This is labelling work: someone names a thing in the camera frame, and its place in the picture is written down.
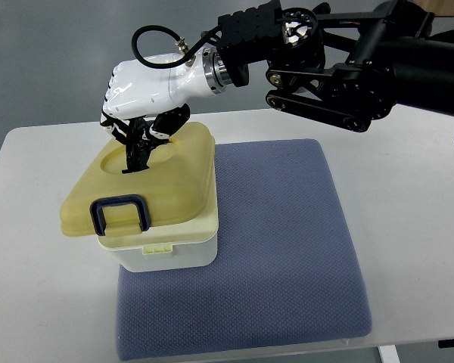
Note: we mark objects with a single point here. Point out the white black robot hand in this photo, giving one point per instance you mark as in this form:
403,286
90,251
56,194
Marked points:
157,88

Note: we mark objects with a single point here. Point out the black lid handle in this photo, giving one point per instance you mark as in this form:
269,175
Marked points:
139,145

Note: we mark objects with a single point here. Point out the yellow storage box lid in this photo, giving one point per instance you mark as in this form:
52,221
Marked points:
179,182

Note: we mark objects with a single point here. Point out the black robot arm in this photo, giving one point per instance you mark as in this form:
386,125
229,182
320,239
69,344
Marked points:
344,70

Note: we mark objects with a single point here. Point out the white storage box base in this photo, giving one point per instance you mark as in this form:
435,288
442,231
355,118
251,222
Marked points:
184,245

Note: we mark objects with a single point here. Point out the blue front latch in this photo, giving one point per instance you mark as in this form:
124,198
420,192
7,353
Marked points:
122,210

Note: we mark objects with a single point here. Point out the blue grey fabric mat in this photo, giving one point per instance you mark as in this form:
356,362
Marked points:
285,272

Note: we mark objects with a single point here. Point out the white table leg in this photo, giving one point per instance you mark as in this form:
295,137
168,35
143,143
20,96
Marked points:
388,354

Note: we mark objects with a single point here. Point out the black table bracket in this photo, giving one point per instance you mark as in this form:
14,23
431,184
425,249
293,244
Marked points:
445,344

